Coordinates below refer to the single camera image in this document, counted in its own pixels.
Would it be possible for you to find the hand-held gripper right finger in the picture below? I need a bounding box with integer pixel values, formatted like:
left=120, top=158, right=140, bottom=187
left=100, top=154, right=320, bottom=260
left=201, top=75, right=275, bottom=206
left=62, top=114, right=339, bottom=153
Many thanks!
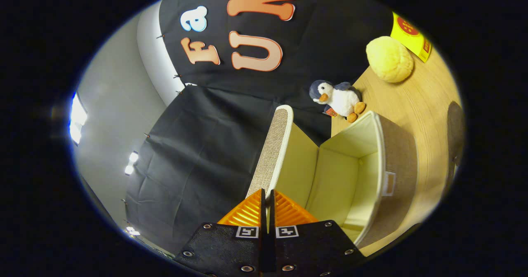
left=268, top=189, right=365, bottom=277

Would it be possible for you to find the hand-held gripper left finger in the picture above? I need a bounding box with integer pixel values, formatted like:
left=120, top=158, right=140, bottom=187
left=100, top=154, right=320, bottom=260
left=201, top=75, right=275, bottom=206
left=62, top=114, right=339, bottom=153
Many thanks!
left=173, top=189, right=269, bottom=277

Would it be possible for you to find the beige fabric storage box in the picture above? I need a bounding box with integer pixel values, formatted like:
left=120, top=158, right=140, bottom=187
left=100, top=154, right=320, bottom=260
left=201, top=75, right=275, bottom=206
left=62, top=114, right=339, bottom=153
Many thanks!
left=245, top=105, right=419, bottom=249

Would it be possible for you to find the brown shoe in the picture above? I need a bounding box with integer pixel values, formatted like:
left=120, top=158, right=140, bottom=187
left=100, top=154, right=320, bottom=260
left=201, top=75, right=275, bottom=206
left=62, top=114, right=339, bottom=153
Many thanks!
left=445, top=101, right=467, bottom=191

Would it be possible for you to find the black backdrop cloth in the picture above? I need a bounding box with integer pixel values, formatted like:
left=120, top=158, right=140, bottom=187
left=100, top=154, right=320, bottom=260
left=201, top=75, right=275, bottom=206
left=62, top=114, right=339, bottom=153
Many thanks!
left=124, top=0, right=394, bottom=255

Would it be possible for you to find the penguin plush toy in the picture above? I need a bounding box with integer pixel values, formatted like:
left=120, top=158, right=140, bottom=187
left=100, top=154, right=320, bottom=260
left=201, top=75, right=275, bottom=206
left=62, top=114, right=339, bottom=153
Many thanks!
left=309, top=80, right=366, bottom=123

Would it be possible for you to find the yellow round plush cushion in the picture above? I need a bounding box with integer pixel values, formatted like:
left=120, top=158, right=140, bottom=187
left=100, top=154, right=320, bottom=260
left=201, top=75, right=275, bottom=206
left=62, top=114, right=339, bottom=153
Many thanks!
left=366, top=36, right=414, bottom=83

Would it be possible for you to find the yellow book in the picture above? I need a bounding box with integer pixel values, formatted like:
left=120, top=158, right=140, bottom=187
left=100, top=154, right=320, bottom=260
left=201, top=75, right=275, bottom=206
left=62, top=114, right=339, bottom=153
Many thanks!
left=390, top=12, right=432, bottom=63

